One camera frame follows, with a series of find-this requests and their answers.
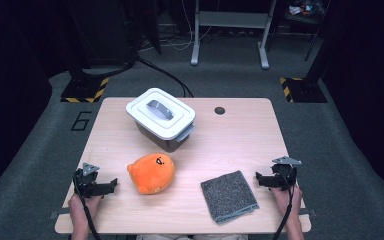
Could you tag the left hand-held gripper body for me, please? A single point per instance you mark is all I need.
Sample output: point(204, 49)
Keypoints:
point(85, 185)

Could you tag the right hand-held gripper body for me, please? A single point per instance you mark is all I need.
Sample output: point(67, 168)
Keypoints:
point(285, 176)

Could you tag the grey cloth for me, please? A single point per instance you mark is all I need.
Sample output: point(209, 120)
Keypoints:
point(228, 196)

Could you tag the orange plush toy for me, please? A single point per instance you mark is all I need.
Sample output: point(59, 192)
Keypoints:
point(151, 173)

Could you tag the grey clear storage box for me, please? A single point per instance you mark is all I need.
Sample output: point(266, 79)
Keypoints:
point(153, 140)

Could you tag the person's right hand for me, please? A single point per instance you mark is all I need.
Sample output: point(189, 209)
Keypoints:
point(281, 200)

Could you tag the person's left hand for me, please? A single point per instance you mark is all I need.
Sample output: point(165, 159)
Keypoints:
point(75, 208)

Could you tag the grey tape strip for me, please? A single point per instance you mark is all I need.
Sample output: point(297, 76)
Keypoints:
point(60, 212)
point(309, 211)

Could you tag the black table grommet hole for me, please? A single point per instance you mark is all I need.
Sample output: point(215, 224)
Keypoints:
point(219, 110)

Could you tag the black stand base striped edge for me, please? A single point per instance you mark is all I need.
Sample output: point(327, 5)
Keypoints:
point(83, 90)
point(305, 91)

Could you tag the black cabinet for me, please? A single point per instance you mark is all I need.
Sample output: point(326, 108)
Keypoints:
point(103, 30)

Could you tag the colourful clutter on dark shelf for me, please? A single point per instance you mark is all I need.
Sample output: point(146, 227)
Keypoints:
point(305, 8)

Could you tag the white desk frame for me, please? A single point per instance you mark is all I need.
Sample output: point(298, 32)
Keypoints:
point(233, 19)

